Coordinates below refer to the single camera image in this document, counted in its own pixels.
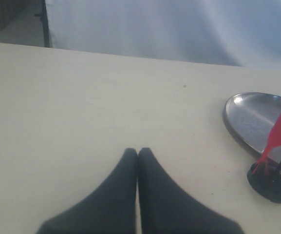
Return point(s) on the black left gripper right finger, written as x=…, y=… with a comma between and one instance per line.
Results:
x=165, y=208

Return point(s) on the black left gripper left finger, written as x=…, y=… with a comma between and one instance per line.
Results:
x=109, y=209

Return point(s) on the black round flag base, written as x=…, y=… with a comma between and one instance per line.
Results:
x=266, y=181

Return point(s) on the round stainless steel plate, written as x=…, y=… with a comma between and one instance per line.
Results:
x=250, y=117

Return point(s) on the white backdrop cloth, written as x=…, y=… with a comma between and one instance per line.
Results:
x=230, y=32

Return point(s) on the black backdrop stand pole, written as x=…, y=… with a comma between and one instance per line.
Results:
x=44, y=20

